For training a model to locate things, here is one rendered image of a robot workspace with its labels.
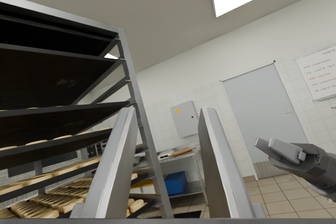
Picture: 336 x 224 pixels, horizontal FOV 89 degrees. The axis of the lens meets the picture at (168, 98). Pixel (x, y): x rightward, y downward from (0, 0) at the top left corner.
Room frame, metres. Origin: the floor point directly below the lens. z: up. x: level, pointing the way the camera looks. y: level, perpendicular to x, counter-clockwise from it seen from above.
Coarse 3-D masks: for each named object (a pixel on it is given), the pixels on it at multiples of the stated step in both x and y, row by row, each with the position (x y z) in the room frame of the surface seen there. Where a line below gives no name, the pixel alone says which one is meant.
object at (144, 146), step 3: (138, 144) 0.66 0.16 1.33; (141, 144) 0.65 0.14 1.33; (144, 144) 0.64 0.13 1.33; (147, 144) 0.63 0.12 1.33; (135, 147) 0.68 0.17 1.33; (138, 147) 0.67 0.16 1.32; (141, 147) 0.65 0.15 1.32; (144, 147) 0.64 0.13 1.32; (147, 147) 0.63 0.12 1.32; (144, 150) 0.63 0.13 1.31; (147, 150) 0.63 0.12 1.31; (135, 153) 0.64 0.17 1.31; (96, 156) 0.91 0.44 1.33; (84, 159) 1.01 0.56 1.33; (87, 159) 0.99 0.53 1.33
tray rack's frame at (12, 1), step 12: (0, 0) 0.37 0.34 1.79; (12, 0) 0.39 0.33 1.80; (24, 0) 0.41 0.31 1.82; (0, 12) 0.42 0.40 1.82; (12, 12) 0.43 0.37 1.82; (24, 12) 0.42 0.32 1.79; (36, 12) 0.43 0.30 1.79; (48, 12) 0.45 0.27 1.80; (60, 12) 0.48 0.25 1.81; (48, 24) 0.52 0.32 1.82; (60, 24) 0.53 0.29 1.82; (72, 24) 0.52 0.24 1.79; (84, 24) 0.53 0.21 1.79; (96, 24) 0.56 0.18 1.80; (108, 24) 0.60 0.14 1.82; (108, 36) 0.68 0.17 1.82; (84, 156) 1.04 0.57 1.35; (36, 168) 0.88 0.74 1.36
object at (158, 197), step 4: (132, 196) 0.74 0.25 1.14; (136, 196) 0.73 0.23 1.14; (140, 196) 0.71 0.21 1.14; (144, 196) 0.69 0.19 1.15; (148, 196) 0.68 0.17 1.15; (152, 196) 0.66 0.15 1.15; (156, 196) 0.65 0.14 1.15; (160, 196) 0.63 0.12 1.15; (144, 200) 0.70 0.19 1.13; (148, 200) 0.68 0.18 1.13; (156, 200) 0.65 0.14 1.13; (160, 200) 0.64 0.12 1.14; (156, 204) 0.63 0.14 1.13; (160, 204) 0.62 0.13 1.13
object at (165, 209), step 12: (120, 36) 0.64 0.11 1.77; (120, 48) 0.64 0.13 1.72; (132, 72) 0.65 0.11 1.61; (132, 84) 0.63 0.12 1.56; (144, 120) 0.64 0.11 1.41; (144, 132) 0.63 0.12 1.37; (156, 156) 0.65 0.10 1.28; (156, 168) 0.64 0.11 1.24; (156, 180) 0.64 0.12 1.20; (156, 192) 0.65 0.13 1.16; (168, 204) 0.65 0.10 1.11; (168, 216) 0.64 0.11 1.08
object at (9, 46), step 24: (0, 48) 0.38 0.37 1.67; (24, 48) 0.42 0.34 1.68; (0, 72) 0.48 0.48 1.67; (24, 72) 0.52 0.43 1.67; (48, 72) 0.56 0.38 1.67; (72, 72) 0.61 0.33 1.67; (96, 72) 0.68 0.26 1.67; (0, 96) 0.63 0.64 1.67; (24, 96) 0.70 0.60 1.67; (48, 96) 0.77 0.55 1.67; (72, 96) 0.87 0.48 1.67
